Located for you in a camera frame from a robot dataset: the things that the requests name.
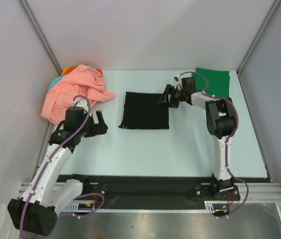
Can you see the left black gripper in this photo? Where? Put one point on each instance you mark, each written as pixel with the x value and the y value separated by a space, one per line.
pixel 99 128

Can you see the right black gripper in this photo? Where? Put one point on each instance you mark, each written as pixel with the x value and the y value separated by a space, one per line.
pixel 172 95

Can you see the black t-shirt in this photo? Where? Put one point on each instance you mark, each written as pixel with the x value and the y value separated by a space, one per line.
pixel 141 111

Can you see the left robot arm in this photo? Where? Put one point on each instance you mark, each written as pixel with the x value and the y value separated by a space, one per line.
pixel 37 209

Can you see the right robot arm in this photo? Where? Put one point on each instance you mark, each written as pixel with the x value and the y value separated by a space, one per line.
pixel 221 121

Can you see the pink t-shirt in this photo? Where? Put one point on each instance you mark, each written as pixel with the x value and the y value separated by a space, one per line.
pixel 83 81

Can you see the folded green t-shirt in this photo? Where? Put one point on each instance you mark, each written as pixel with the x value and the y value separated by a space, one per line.
pixel 219 82

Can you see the light blue t-shirt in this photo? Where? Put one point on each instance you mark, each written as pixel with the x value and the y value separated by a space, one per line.
pixel 54 82

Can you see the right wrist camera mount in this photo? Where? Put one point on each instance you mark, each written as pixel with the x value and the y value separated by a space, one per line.
pixel 178 84

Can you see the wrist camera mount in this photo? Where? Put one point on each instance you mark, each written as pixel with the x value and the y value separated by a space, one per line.
pixel 81 103
pixel 178 84

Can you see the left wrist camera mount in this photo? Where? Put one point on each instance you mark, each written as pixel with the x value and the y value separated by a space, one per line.
pixel 81 103

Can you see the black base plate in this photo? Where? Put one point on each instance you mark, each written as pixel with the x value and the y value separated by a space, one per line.
pixel 151 190

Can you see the grey slotted cable duct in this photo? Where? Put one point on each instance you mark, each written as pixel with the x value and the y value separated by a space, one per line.
pixel 85 207

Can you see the aluminium front rail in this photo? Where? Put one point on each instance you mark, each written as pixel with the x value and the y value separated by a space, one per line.
pixel 258 192

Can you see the left aluminium frame post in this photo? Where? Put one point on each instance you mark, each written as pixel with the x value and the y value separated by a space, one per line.
pixel 29 14

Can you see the aluminium frame post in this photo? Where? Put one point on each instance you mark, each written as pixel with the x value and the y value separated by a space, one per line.
pixel 269 15
pixel 29 14

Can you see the right aluminium frame post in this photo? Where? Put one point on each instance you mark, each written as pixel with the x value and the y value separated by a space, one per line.
pixel 269 15

